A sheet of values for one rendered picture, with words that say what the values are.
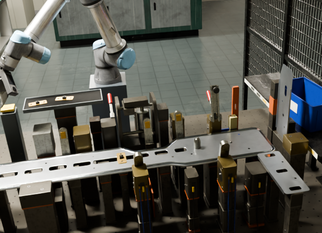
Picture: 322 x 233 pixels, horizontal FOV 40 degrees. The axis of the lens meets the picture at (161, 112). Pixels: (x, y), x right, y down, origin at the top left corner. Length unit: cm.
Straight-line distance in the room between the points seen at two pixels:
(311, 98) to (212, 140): 57
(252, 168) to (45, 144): 91
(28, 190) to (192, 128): 127
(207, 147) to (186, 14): 490
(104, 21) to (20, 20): 610
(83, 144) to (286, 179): 89
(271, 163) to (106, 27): 101
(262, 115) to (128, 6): 409
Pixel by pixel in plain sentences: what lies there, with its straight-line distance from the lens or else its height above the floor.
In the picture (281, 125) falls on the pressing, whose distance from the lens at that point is 206.
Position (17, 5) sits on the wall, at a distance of 818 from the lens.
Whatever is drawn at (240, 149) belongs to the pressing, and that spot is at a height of 100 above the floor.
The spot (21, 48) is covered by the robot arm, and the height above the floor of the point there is 147.
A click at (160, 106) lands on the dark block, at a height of 112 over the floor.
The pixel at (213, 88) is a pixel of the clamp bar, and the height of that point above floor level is 121.
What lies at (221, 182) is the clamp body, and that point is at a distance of 183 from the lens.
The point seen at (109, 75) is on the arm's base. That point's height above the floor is 115.
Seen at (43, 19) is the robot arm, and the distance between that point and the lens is 215.
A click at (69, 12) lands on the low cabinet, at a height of 53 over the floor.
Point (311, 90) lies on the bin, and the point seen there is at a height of 111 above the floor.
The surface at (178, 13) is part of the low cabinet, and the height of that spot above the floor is 38.
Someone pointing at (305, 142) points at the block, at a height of 105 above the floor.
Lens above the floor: 203
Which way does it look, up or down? 27 degrees down
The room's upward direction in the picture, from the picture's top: 3 degrees counter-clockwise
